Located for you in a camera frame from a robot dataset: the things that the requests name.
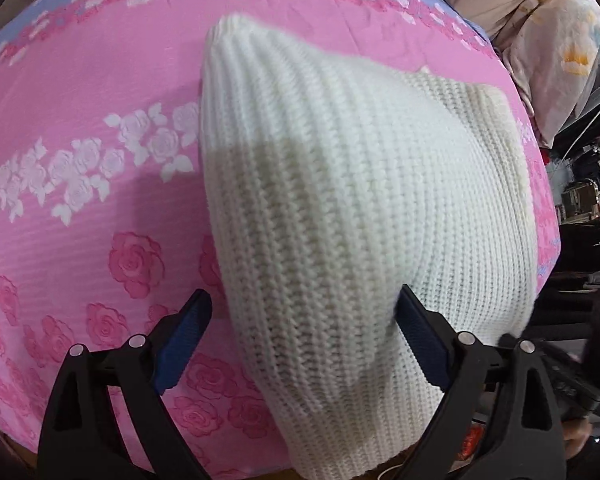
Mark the red packet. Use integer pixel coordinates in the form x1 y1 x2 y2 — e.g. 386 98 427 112
457 427 484 461

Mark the thin white cable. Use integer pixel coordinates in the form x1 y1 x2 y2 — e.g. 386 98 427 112
562 95 600 159

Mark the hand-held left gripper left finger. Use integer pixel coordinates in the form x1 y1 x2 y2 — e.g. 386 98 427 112
37 287 214 480

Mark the person's right hand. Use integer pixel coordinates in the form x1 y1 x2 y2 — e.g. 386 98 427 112
562 417 599 462

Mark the floral patterned pillow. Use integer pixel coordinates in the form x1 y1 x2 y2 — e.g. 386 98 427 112
500 0 600 149

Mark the white red black knit sweater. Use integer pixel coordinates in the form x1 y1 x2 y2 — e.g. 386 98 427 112
199 14 540 478

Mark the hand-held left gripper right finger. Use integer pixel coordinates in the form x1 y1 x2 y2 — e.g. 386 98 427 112
395 284 569 480

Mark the pink floral blanket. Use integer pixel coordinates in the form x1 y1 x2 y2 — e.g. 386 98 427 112
0 0 563 480

